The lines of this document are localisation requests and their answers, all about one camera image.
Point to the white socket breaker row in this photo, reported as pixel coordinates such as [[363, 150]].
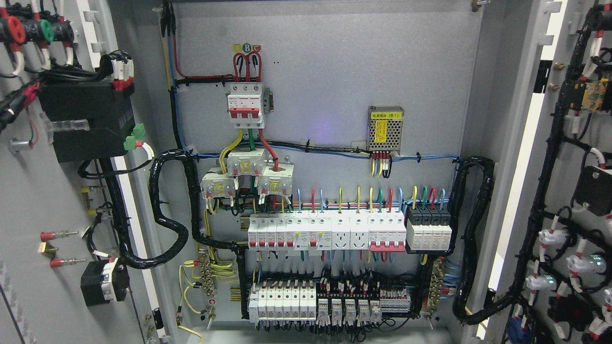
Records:
[[329, 230]]

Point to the red white main breaker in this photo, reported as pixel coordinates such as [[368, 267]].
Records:
[[246, 105]]

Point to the relay terminal block row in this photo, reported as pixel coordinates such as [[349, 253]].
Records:
[[347, 301]]

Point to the black digital power meter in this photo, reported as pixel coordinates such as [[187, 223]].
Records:
[[94, 119]]

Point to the grey cabinet door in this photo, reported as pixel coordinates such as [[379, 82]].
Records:
[[44, 305], [543, 268]]

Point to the white rotary selector switch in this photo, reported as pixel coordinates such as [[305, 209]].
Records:
[[104, 280]]

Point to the metal mesh power supply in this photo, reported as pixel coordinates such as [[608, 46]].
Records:
[[385, 128]]

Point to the brass ground terminal bar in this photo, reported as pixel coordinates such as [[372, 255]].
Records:
[[436, 284]]

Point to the black white surge protector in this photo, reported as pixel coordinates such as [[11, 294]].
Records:
[[428, 230]]

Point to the white current transformers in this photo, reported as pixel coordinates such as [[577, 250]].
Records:
[[251, 170]]

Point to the white lower breaker row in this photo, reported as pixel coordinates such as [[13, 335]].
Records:
[[283, 302]]

